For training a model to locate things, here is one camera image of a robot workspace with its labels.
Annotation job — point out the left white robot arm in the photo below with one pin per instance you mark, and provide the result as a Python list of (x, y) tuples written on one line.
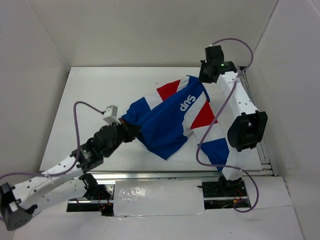
[(68, 180)]

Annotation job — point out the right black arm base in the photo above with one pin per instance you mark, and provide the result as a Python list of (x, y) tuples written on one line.
[(217, 197)]

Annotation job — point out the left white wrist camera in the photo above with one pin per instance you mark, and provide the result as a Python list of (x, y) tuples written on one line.
[(110, 115)]

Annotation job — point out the aluminium front rail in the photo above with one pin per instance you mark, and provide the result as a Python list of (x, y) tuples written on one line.
[(147, 175)]

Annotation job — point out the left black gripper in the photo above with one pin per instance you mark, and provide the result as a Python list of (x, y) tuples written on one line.
[(130, 130)]

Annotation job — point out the red white blue jacket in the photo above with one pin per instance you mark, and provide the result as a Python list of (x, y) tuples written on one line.
[(174, 112)]

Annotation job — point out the aluminium rail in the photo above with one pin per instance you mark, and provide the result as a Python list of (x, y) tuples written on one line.
[(267, 162), (147, 175)]

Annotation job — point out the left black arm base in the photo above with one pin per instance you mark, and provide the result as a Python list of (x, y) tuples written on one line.
[(97, 198)]

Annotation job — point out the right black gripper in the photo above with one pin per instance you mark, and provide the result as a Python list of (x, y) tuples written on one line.
[(203, 78)]

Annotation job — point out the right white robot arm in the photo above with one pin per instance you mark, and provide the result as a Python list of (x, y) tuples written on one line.
[(246, 126)]

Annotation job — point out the white taped cover panel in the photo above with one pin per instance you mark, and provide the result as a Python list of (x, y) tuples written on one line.
[(158, 198)]

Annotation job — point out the aluminium right side rail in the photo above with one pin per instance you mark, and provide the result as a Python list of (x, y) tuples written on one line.
[(267, 162)]

